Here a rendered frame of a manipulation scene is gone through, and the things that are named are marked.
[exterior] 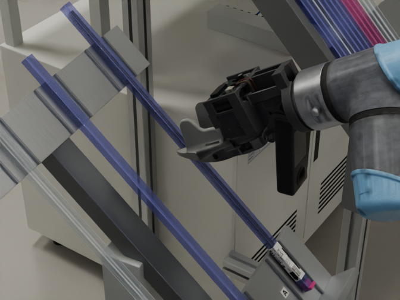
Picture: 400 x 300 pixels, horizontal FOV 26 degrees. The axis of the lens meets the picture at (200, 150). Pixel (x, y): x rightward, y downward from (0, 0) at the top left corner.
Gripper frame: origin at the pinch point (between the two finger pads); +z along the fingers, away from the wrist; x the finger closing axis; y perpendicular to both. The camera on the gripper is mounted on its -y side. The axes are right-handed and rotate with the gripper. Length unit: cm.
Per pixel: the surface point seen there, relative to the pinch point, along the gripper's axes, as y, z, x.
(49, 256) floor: -39, 109, -51
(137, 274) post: -8.9, 6.5, 14.0
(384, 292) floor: -84, 38, -79
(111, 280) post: -9.1, 11.6, 14.0
